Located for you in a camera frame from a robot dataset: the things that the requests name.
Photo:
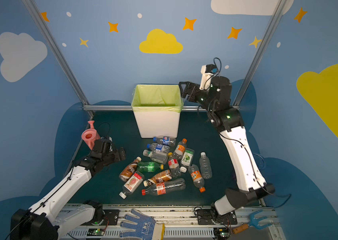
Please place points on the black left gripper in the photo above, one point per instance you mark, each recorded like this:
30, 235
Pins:
114, 153

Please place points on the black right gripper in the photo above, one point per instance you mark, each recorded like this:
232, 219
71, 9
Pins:
193, 91

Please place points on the brown tea bottle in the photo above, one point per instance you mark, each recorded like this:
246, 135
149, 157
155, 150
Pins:
129, 170

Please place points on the green soda bottle yellow cap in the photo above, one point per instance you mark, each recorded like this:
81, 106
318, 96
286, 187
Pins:
149, 167

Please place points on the square bottle pink guava label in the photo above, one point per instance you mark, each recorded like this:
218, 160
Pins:
132, 184

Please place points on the clear ribbed white cap bottle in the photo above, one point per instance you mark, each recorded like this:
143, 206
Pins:
205, 166

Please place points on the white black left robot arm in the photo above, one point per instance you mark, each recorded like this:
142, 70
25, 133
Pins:
41, 221

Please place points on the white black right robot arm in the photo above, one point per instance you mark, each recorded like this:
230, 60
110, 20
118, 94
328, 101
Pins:
228, 122

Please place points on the green bin liner bag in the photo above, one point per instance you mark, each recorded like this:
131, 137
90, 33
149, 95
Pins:
156, 96

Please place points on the white plastic trash bin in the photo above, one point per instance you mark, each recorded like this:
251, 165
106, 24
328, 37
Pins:
154, 124

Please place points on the pink watering can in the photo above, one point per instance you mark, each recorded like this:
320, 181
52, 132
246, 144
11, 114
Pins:
90, 135

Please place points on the clear bottle blue label middle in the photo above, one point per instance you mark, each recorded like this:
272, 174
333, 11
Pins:
158, 148

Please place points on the clear white cap wide bottle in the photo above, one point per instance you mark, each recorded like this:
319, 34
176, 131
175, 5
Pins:
159, 157

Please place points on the amber tea bottle white cap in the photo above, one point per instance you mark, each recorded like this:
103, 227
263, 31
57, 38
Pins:
161, 177

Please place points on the crumpled clear blue label bottle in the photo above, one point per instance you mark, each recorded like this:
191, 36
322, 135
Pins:
165, 140

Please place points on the yellow cap red label bottle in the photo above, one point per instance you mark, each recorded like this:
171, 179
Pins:
173, 165

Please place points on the clear cola bottle red label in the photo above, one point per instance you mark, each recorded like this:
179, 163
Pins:
165, 187

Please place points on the orange cap clear bottle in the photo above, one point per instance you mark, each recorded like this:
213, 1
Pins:
180, 149

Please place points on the square bottle lime label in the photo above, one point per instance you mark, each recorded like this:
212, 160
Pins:
187, 157

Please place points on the small bottle orange label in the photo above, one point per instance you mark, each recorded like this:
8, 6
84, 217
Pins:
197, 178

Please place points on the blue dotted work glove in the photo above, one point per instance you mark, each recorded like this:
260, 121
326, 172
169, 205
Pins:
138, 226

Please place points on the green circuit board left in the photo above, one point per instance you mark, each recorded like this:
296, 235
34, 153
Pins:
95, 232

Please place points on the circuit board right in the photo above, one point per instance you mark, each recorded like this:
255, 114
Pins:
221, 234

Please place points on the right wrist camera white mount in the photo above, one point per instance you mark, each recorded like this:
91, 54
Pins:
208, 72

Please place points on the aluminium frame back rail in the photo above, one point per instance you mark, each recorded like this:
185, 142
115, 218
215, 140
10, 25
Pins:
122, 108

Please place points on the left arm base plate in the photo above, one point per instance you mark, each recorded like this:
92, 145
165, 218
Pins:
109, 217

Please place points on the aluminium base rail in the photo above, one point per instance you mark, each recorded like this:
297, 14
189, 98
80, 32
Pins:
181, 224

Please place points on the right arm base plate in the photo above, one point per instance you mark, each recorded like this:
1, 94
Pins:
210, 217

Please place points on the aluminium frame right post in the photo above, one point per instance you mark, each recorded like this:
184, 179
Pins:
261, 49

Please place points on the aluminium frame post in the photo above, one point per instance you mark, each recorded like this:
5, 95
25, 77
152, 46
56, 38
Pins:
261, 49
41, 24

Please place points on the aluminium frame left post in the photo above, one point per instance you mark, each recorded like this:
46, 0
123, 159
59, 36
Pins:
41, 24

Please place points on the blue garden fork wooden handle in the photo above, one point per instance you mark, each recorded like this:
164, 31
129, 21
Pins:
253, 222

